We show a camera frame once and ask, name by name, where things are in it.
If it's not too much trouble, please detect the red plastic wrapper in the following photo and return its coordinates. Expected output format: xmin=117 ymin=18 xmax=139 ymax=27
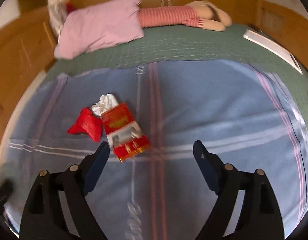
xmin=67 ymin=107 xmax=102 ymax=142

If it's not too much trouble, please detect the red cigarette box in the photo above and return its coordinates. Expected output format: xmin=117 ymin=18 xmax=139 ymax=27
xmin=101 ymin=103 xmax=151 ymax=162

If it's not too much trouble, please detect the white tissue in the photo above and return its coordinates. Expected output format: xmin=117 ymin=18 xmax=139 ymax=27
xmin=91 ymin=94 xmax=119 ymax=118

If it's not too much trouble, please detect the blue striped bed sheet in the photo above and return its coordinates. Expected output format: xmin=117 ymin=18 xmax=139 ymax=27
xmin=0 ymin=60 xmax=308 ymax=239

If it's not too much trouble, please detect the white flat board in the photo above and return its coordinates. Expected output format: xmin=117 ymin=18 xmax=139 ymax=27
xmin=243 ymin=29 xmax=303 ymax=75

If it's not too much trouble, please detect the green mattress pad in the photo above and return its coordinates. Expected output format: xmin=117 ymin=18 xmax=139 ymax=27
xmin=46 ymin=24 xmax=308 ymax=121

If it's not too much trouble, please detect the pink pillow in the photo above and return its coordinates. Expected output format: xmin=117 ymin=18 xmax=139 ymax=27
xmin=54 ymin=0 xmax=144 ymax=60

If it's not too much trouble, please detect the striped plush doll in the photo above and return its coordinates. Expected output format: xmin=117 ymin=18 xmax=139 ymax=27
xmin=138 ymin=1 xmax=232 ymax=31

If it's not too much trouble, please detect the wooden bunk bed frame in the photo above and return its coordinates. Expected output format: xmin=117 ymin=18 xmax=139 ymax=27
xmin=0 ymin=0 xmax=308 ymax=145

